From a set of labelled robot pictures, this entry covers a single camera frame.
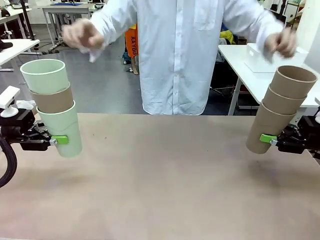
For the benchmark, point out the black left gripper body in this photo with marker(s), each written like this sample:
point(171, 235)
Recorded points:
point(27, 135)

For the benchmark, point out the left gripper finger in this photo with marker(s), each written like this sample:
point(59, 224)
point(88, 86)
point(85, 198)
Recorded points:
point(60, 140)
point(43, 129)

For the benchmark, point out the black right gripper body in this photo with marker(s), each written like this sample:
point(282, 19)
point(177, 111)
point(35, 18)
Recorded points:
point(297, 140)

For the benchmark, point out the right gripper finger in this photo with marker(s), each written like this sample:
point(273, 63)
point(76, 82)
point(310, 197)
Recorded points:
point(290, 130)
point(266, 138)

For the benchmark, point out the brown cup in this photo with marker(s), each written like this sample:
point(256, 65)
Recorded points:
point(52, 102)
point(280, 105)
point(292, 86)
point(265, 122)

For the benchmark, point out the pale green cup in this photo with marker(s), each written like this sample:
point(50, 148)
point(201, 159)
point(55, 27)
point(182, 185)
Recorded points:
point(45, 80)
point(67, 125)

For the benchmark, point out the white plastic basket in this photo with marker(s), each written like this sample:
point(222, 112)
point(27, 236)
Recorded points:
point(252, 53)

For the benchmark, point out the person's left forearm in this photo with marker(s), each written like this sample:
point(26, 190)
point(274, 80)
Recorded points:
point(252, 22)

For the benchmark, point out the person's right forearm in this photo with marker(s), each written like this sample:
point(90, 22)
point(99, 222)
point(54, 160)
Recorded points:
point(112, 22)

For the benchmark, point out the person's left hand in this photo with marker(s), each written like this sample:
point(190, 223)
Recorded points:
point(283, 42)

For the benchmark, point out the person's right hand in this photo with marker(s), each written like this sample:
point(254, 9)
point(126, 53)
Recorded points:
point(82, 33)

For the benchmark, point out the cardboard tissue box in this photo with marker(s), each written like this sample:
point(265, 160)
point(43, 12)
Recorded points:
point(25, 103)

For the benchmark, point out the white side table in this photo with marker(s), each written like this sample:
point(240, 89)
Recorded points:
point(240, 67)

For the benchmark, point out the white desk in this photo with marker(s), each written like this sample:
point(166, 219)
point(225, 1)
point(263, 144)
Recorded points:
point(17, 48)

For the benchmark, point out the black object on desk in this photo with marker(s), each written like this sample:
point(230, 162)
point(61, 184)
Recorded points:
point(5, 45)

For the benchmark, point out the yellow green bag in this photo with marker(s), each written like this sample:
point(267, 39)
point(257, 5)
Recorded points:
point(228, 37)

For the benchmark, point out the black stand pole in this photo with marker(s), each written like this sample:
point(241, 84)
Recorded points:
point(26, 17)

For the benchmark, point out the person in white coat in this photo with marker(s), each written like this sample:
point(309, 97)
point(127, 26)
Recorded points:
point(175, 62)

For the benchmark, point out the person in yellow jacket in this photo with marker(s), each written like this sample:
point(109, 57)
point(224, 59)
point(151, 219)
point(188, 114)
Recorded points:
point(131, 42)

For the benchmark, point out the grey workbench with white legs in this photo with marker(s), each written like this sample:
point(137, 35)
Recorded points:
point(65, 10)

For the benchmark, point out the wooden frame furniture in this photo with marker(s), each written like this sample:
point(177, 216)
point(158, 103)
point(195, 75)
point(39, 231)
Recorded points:
point(293, 15)

